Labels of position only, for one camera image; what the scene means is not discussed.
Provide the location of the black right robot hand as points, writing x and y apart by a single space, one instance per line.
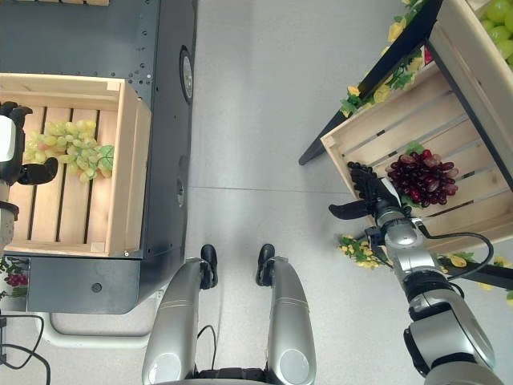
374 192

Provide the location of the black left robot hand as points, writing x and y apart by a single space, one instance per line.
8 136

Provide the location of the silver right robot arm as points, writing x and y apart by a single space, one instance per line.
445 321

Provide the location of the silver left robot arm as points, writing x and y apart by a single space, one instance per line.
5 228

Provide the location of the red grape bunch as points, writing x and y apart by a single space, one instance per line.
425 178

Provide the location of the yellow flower garland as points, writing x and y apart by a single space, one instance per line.
394 78
362 250

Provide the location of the green grape bunch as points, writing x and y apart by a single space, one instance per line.
80 152

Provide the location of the wooden crate on black shelf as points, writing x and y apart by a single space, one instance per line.
449 120

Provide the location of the dark grey cart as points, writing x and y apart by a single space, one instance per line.
80 44

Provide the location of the wooden crate on grey cart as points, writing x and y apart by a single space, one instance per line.
128 160

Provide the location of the black right robot foot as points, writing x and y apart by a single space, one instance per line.
264 260

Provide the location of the black robot foot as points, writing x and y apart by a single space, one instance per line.
209 260
264 260

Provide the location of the grape picture sticker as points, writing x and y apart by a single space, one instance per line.
15 278

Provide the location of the light wooden crate edge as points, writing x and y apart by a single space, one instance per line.
60 2

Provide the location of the silver right robot leg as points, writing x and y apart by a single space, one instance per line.
288 321

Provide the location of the silver robot leg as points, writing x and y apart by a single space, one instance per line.
288 321
176 321

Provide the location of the tilted wooden crate with grapes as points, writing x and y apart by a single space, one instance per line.
461 60

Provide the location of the black left robot foot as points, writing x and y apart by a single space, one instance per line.
209 260

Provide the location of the pile of green grapes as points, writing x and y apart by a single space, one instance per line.
499 24

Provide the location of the silver left robot leg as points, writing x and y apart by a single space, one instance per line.
176 321

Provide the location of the black shelf frame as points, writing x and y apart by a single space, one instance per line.
384 66

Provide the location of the white cart base frame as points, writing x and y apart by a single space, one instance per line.
100 340

